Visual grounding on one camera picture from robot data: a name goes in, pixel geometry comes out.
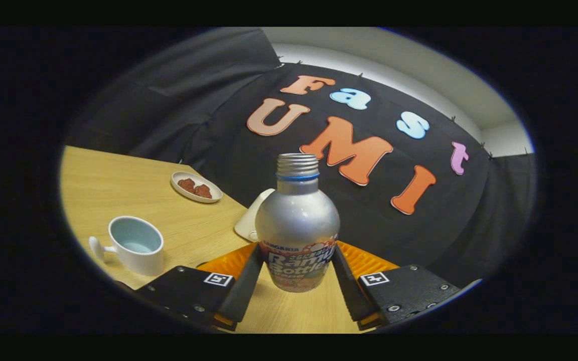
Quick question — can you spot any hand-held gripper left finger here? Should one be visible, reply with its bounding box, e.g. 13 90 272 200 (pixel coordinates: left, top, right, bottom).
136 242 264 331

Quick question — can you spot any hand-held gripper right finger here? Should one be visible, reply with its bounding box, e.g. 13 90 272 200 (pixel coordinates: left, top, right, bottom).
332 242 463 330

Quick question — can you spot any silver juice bottle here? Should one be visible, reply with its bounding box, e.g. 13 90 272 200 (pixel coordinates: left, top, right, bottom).
254 153 341 293

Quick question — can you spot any white cup with handle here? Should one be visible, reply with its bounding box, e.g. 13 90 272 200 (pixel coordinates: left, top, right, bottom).
89 216 165 277

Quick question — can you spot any white holder box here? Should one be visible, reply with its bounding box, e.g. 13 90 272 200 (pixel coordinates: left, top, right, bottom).
234 188 275 243

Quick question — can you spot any small white plate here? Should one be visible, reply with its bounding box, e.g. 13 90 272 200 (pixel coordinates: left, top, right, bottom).
171 171 223 204

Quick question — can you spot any wooden table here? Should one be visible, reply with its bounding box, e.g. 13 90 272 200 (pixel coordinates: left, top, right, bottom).
61 145 370 334

